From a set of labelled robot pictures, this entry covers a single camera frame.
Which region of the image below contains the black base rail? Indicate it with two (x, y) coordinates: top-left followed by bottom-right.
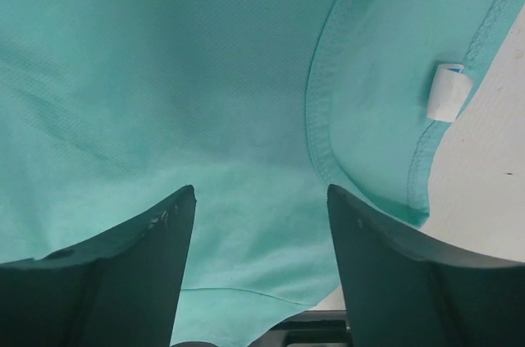
(249, 310), (354, 347)

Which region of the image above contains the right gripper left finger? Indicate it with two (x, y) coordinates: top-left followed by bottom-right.
(1, 185), (196, 347)

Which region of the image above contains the white garment label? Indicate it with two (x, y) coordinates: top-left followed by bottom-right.
(427, 63), (473, 123)

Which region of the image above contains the teal t shirt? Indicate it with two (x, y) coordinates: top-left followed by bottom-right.
(1, 0), (524, 346)

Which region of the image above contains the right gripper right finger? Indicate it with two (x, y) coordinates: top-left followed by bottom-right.
(327, 185), (524, 346)

